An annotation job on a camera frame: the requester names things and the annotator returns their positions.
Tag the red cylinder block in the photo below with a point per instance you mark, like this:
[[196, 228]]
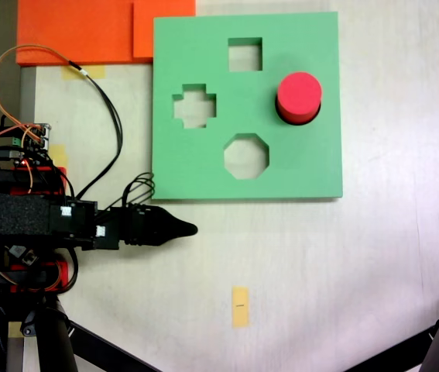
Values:
[[298, 95]]

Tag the green shape hole board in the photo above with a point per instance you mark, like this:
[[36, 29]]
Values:
[[188, 174]]

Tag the orange foam block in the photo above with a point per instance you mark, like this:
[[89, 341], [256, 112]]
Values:
[[68, 31]]

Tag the yellow masking tape piece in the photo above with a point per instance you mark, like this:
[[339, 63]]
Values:
[[59, 155], [95, 71], [14, 329]]

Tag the thick black tripod leg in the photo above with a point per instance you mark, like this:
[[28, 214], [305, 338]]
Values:
[[52, 348]]

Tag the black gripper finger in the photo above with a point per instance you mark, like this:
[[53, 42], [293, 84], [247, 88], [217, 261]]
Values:
[[172, 224], [172, 234]]

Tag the yellow tape with black mark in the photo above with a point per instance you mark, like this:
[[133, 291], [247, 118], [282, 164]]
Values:
[[240, 314]]

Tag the red base mount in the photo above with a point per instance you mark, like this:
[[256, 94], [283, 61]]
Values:
[[61, 174]]

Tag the black circuit board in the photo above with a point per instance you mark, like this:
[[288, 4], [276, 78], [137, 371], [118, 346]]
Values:
[[19, 252]]

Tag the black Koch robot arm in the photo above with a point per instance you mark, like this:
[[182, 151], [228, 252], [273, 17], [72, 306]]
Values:
[[10, 213]]

